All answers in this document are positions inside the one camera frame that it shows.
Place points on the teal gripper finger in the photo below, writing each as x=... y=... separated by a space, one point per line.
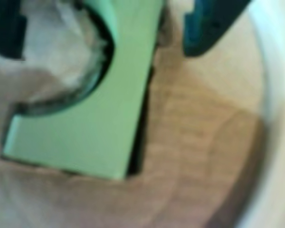
x=204 y=31
x=4 y=28

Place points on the light green U-shaped block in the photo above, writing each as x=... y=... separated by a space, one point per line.
x=109 y=118

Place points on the wooden shape-sorter lid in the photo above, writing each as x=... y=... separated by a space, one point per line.
x=192 y=142

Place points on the crumpled clear plastic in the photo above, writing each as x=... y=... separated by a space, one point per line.
x=59 y=47

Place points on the white round container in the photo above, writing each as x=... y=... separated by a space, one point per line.
x=280 y=118

